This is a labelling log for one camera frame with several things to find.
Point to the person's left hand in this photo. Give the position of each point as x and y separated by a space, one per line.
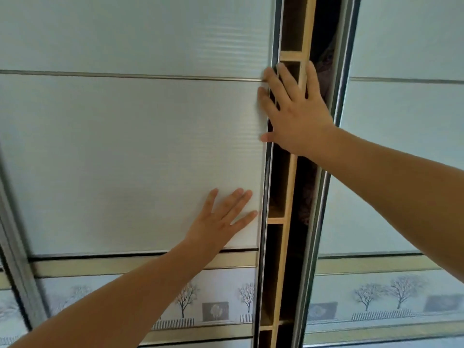
212 228

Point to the person's right hand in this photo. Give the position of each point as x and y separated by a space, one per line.
301 119

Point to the person's left middle finger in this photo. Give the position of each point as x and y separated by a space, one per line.
242 202

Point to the person's right middle finger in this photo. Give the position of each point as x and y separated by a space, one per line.
275 83

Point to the person's left little finger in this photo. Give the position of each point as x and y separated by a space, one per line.
211 201

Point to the person's right thumb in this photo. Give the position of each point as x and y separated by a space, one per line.
268 137

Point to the person's right little finger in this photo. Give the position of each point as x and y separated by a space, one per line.
313 81

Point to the white sliding wardrobe door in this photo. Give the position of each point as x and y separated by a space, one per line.
398 86
127 141
9 315

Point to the person's left forearm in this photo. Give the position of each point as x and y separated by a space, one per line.
119 300

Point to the person's right forearm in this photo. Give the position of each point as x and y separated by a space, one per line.
398 199

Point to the wooden wardrobe shelf frame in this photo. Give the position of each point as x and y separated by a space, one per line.
277 250

